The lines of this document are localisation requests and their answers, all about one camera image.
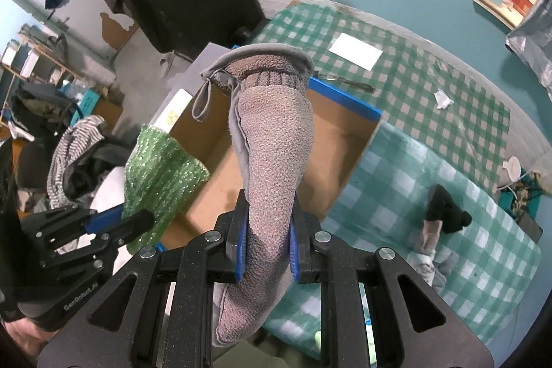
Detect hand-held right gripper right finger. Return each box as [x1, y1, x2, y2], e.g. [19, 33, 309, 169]
[288, 213, 494, 368]

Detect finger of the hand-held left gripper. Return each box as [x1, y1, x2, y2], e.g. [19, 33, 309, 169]
[90, 209, 155, 253]
[84, 205, 127, 236]

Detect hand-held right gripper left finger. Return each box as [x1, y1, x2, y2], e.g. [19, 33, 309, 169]
[39, 189, 252, 368]

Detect green bubble wrap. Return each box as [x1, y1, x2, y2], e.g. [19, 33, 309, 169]
[122, 124, 210, 254]

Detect grey fuzzy sock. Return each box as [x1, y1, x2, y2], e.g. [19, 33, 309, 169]
[192, 42, 315, 347]

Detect blue-rimmed cardboard box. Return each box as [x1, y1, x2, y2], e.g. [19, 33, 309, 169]
[159, 76, 383, 252]

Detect white blue plastic bag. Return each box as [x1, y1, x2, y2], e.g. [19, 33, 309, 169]
[407, 251, 437, 278]

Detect pink grey plastic bag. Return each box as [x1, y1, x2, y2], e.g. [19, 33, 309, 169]
[414, 217, 453, 291]

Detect person's left hand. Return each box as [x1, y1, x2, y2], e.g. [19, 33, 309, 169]
[2, 320, 49, 351]

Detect black office chair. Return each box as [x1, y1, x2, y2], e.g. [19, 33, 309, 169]
[13, 135, 134, 205]

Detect striped grey white cloth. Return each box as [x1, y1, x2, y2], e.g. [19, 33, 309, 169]
[47, 116, 106, 209]

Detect teal checked plastic cloth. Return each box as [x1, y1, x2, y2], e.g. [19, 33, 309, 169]
[263, 120, 542, 345]

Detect teal box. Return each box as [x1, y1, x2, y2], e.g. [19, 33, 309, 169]
[78, 90, 104, 119]

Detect black beanie hat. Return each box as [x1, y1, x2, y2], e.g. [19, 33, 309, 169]
[425, 184, 473, 234]

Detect wooden shelf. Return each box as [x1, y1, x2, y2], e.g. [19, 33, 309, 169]
[0, 23, 117, 101]

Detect dark slim tool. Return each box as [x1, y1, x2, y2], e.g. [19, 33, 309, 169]
[313, 70, 375, 93]

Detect green checked tablecloth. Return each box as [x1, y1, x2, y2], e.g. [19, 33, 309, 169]
[252, 1, 512, 179]

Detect white paper sheet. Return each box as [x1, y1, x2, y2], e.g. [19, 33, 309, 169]
[328, 33, 384, 71]

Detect white round charger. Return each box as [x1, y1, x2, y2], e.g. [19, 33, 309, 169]
[502, 157, 523, 181]

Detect black tablet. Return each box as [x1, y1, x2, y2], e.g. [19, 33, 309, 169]
[517, 213, 543, 243]

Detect patterned cloth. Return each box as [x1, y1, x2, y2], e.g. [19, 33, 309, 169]
[500, 174, 552, 218]

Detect wooden plank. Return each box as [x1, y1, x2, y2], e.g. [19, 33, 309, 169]
[471, 0, 518, 30]

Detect silver plastic sheet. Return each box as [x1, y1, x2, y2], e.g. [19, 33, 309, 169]
[504, 0, 552, 101]

